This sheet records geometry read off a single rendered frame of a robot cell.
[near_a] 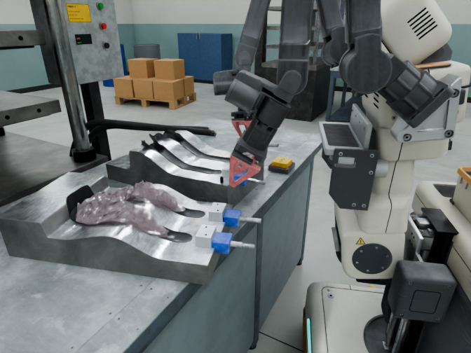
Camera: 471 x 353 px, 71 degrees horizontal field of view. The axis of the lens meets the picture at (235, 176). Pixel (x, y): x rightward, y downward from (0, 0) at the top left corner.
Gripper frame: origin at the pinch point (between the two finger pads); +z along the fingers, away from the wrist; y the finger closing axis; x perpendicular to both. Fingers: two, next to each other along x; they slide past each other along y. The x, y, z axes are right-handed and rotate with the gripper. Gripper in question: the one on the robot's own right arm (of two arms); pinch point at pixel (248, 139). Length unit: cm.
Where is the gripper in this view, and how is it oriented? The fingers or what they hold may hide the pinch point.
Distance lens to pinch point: 106.9
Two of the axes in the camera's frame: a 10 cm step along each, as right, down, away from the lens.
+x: 8.7, 0.7, -4.8
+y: -4.8, 2.5, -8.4
